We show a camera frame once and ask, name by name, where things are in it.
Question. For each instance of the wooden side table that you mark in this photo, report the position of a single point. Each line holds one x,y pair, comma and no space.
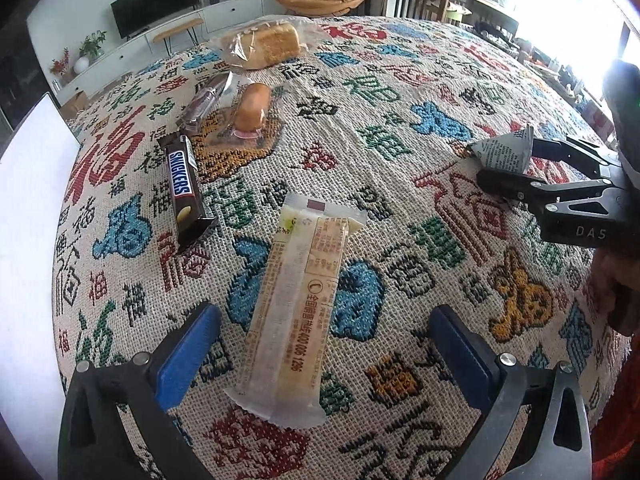
480,7

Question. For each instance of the pile of household clutter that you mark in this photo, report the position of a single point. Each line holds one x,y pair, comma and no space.
565,80

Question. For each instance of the cardboard box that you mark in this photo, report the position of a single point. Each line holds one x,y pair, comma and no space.
75,105

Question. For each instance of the black television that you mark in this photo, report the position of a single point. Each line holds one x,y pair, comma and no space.
155,2

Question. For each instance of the bagged bread loaf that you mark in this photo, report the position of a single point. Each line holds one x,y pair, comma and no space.
267,45

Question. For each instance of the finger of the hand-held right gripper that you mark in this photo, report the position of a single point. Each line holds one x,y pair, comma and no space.
525,187
570,152

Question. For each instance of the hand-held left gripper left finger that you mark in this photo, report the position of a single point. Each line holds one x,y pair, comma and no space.
185,355

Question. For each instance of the clear-wrapped sausage bun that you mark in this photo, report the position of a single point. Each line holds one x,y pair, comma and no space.
252,107

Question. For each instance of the long cream bread packet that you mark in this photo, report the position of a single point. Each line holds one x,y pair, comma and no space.
295,310

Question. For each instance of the leafy green potted plant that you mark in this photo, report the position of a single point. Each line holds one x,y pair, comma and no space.
93,42

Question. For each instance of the clear-wrapped dark snack stick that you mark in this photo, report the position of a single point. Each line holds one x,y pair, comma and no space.
205,102

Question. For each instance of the white triangular snack packet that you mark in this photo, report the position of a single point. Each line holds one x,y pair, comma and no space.
502,152

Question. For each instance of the dark brown chocolate bar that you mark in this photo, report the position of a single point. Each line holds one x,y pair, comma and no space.
185,185

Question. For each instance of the person's right hand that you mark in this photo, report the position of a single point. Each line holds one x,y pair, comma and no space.
620,290

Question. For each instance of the person's right forearm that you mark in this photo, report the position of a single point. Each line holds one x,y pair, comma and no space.
620,410

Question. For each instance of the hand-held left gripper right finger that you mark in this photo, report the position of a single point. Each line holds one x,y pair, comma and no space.
460,355

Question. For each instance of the white television cabinet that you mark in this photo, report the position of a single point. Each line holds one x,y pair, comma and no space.
125,52

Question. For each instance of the white round vase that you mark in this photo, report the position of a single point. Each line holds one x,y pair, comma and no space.
81,64

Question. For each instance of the red flower arrangement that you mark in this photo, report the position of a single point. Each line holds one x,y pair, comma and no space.
60,62

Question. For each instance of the wooden bench with metal legs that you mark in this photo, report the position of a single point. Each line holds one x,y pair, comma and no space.
177,30

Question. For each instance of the white storage box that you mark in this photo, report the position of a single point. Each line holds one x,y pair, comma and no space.
35,210

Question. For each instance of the printed woven tablecloth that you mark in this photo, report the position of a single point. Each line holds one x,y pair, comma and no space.
400,240

